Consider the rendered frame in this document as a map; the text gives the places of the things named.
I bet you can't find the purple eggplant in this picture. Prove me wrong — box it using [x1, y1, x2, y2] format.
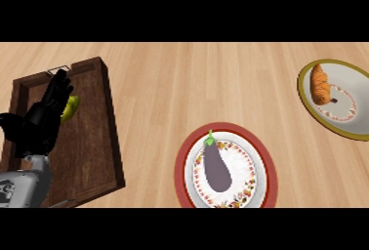
[202, 129, 233, 193]

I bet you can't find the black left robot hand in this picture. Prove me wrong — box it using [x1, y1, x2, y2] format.
[0, 68, 76, 159]

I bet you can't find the yellow-green fruit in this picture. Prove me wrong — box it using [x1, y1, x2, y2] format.
[61, 95, 81, 123]

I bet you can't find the golden brown croissant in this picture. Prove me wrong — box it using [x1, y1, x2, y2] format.
[309, 62, 338, 106]

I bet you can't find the dark brown wooden cutting board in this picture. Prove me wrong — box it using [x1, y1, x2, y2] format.
[0, 56, 127, 209]

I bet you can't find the red-rimmed patterned bowl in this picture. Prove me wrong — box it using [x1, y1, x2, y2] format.
[173, 121, 279, 209]

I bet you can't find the olive-rimmed white plate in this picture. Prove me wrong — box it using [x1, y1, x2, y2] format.
[297, 58, 369, 142]

